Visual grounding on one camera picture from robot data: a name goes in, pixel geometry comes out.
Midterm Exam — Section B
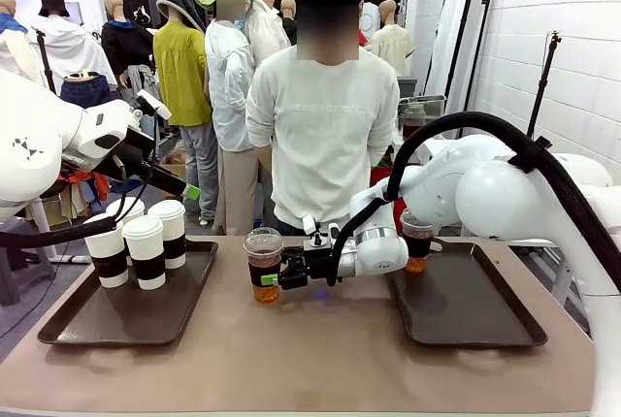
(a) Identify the glass jar of coffee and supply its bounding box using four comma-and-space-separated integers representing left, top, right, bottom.
402, 102, 427, 141

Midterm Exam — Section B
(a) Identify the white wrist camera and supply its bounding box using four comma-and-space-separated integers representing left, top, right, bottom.
301, 214, 342, 247
128, 88, 173, 122

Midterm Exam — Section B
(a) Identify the red bag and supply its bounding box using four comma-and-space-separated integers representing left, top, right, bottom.
370, 154, 409, 220

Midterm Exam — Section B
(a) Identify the mannequin in white cape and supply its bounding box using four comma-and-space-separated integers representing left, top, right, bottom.
28, 0, 118, 94

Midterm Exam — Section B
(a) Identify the black tripod with clamp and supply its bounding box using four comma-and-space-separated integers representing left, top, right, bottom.
32, 27, 58, 94

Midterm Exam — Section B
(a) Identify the black bucket hat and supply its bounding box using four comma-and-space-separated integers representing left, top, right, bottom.
37, 0, 71, 18

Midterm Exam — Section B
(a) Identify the white desk leg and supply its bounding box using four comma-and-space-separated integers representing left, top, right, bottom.
27, 197, 94, 265

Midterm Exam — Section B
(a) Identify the orange red cloth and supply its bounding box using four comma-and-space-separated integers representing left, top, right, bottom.
57, 169, 112, 203

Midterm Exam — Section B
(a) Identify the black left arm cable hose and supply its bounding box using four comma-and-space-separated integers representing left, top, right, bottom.
0, 193, 147, 249

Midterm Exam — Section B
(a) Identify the navy shorts torso form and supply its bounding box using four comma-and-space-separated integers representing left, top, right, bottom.
59, 69, 116, 109

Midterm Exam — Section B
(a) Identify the white paper coffee cup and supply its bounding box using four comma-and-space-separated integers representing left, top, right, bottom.
105, 196, 147, 225
147, 199, 187, 271
120, 214, 167, 291

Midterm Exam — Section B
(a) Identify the person in white sweatshirt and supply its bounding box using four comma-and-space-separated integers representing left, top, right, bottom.
245, 0, 403, 238

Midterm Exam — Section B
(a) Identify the clear plastic iced coffee cup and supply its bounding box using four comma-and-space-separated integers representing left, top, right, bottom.
242, 226, 285, 305
400, 208, 436, 274

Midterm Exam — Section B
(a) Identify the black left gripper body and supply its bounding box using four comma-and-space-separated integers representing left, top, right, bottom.
94, 129, 169, 186

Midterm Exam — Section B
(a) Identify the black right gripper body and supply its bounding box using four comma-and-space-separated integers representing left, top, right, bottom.
289, 240, 342, 291

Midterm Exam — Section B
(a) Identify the mannequin in dark green top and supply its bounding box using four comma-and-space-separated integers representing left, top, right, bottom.
279, 0, 300, 48

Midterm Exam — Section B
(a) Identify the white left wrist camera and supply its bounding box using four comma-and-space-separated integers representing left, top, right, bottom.
128, 88, 173, 122

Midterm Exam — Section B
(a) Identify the mannequin in black sweater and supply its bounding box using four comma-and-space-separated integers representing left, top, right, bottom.
100, 0, 157, 101

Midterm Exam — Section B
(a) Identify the grey plastic stool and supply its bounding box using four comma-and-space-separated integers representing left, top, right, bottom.
0, 241, 56, 306

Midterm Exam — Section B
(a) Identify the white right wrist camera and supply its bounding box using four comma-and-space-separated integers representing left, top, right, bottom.
301, 214, 342, 247

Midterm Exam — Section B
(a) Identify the tall mannequin in white shirt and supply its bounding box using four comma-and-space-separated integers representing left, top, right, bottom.
245, 0, 293, 74

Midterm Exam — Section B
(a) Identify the cardboard box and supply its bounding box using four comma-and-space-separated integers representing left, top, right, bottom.
158, 148, 189, 203

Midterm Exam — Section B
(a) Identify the mannequin with blue scarf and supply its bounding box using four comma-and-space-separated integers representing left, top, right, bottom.
0, 0, 38, 86

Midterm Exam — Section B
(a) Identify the dark brown serving tray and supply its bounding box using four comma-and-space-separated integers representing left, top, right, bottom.
37, 235, 219, 347
385, 236, 549, 349

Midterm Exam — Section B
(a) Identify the mannequin in yellow-green top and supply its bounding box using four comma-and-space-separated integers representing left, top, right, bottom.
152, 0, 219, 224

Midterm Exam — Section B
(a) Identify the mannequin in cream shirt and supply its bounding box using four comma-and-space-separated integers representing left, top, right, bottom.
371, 0, 416, 80

